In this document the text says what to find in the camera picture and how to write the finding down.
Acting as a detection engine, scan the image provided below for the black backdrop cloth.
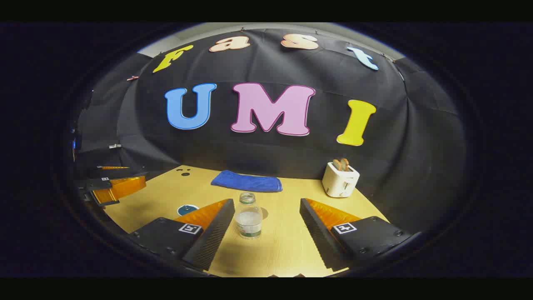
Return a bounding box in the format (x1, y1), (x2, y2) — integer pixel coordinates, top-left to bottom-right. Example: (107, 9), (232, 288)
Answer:
(75, 27), (467, 234)

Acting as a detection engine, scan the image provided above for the clear plastic water bottle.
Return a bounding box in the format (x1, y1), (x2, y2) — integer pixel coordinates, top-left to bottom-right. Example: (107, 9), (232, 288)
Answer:
(235, 192), (263, 239)

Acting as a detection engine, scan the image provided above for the blue towel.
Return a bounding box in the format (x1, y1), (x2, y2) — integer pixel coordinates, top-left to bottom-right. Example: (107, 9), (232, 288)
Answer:
(211, 170), (283, 193)

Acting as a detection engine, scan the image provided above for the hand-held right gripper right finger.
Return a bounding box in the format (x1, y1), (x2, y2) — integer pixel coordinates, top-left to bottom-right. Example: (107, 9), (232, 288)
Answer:
(299, 198), (413, 271)

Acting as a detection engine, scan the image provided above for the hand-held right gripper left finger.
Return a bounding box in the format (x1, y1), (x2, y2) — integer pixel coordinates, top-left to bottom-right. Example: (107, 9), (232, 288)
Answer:
(129, 199), (236, 271)

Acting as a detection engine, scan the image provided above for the white toaster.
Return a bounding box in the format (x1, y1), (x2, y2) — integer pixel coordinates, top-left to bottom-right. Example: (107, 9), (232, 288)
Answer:
(321, 162), (360, 198)

